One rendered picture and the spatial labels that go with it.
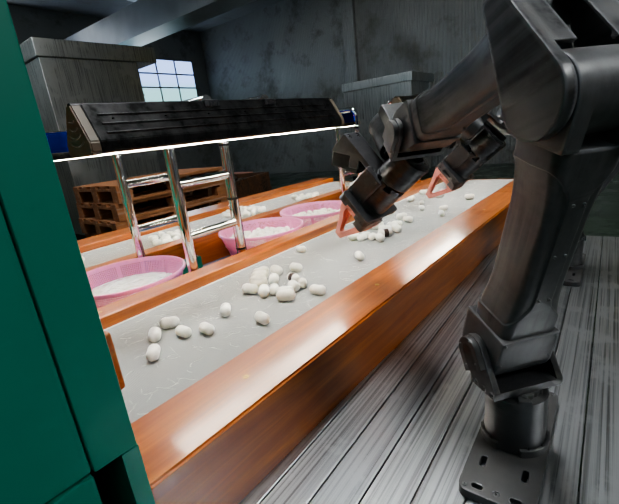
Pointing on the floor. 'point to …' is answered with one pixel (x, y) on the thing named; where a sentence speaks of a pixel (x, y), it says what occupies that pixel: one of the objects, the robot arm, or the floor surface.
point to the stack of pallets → (146, 201)
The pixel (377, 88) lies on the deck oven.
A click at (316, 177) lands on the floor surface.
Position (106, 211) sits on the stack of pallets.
